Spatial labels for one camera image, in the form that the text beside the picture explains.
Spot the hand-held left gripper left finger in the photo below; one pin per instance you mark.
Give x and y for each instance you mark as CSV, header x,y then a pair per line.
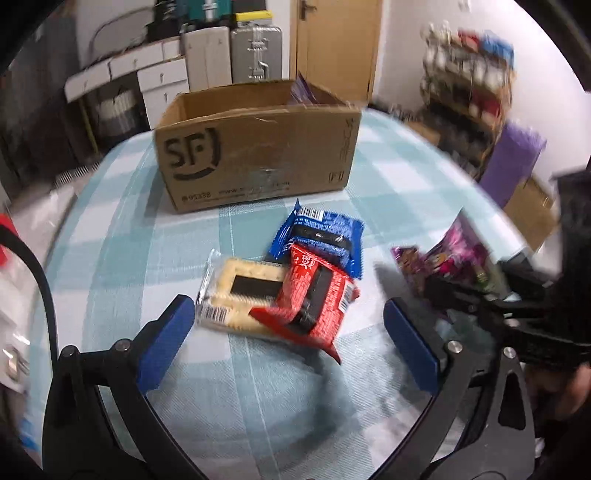
x,y
166,341

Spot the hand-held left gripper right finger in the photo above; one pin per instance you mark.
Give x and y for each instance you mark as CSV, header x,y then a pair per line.
x,y
411,346

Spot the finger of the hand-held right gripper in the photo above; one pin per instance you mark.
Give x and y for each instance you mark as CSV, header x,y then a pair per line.
x,y
526,272
461,293

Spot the purple pink snack packet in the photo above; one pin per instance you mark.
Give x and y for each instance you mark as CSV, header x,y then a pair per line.
x,y
452,258

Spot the brown cardboard box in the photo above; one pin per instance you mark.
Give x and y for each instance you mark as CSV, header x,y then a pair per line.
x,y
258,152

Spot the large purple silver snack packet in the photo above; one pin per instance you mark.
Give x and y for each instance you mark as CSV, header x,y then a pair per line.
x,y
304,92

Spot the person's right hand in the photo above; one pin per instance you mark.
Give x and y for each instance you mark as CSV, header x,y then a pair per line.
x,y
563,392

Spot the large cardboard box on floor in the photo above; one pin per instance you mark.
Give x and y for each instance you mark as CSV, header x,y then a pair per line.
x,y
531,212

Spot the clear cream cracker packet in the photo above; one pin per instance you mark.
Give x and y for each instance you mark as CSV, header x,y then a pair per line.
x,y
226,286

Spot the teal white checked tablecloth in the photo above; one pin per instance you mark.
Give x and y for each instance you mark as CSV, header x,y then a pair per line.
x,y
258,406

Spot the red black biscuit packet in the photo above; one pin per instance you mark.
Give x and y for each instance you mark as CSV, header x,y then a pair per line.
x,y
304,295

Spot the blue black biscuit packet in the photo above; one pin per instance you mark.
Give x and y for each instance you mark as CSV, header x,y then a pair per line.
x,y
323,233

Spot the small cardboard box on floor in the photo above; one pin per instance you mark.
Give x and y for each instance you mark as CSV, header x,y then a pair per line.
x,y
425,133

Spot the shoe rack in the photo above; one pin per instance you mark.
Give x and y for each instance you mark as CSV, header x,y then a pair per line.
x,y
466,92

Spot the white drawer cabinet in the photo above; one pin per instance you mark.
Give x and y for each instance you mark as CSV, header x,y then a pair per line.
x,y
138,78

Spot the wooden door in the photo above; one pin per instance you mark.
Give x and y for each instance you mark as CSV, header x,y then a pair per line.
x,y
339,46

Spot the beige suitcase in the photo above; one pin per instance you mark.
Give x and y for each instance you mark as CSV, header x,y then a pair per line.
x,y
205,60

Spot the silver suitcase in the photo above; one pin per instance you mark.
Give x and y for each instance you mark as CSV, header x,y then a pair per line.
x,y
256,53

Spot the black yellow case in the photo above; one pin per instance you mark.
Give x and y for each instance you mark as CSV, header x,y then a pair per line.
x,y
251,18

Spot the teal suitcase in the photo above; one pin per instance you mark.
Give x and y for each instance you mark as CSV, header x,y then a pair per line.
x,y
207,9

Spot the grey metal loop frame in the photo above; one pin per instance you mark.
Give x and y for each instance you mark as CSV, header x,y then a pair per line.
x,y
99,32

